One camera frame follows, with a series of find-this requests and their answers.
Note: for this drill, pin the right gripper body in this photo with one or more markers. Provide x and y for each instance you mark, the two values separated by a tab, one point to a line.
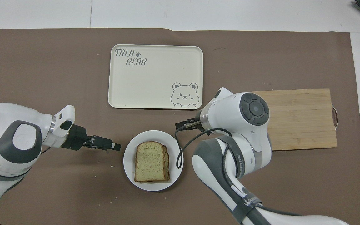
199	124

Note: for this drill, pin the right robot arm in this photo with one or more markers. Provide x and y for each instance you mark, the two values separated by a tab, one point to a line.
227	109

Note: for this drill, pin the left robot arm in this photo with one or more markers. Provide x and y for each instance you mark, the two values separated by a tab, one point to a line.
8	120

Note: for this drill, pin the bread slice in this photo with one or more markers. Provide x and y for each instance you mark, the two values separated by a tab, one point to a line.
150	161
168	168

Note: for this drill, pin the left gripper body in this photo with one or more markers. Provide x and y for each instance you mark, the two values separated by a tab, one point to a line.
76	137

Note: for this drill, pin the cream tray with bear print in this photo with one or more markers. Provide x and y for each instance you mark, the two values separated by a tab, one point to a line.
155	78

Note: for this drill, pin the white round plate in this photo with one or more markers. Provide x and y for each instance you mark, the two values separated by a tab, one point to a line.
130	162

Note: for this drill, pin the wooden cutting board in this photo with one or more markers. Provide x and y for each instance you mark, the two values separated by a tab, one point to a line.
302	118

